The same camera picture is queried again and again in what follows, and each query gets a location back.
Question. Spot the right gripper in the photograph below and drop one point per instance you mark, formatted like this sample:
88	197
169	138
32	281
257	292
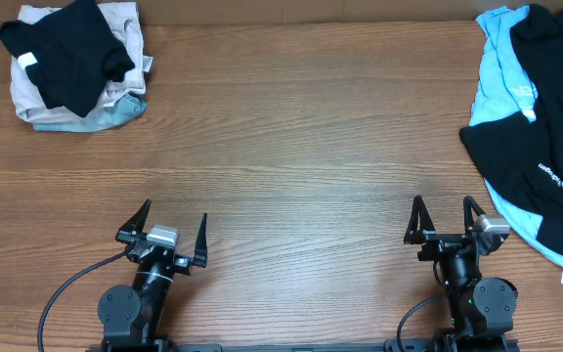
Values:
441	242

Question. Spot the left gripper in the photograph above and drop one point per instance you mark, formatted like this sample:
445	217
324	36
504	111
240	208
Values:
159	252

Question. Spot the black polo shirt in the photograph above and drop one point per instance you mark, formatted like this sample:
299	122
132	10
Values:
522	159

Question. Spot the light blue t-shirt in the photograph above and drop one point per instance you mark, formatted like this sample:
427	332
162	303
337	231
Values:
503	89

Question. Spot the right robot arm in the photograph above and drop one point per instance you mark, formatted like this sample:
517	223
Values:
481	309

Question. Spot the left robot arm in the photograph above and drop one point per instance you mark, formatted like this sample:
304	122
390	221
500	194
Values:
131	314

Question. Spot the folded light blue denim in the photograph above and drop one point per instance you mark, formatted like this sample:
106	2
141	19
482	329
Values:
124	110

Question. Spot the folded black shirt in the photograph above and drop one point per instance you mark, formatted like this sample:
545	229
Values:
70	55

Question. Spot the folded beige garment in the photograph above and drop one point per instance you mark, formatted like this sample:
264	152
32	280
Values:
123	21

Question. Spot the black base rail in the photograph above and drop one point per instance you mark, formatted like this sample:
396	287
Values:
410	345

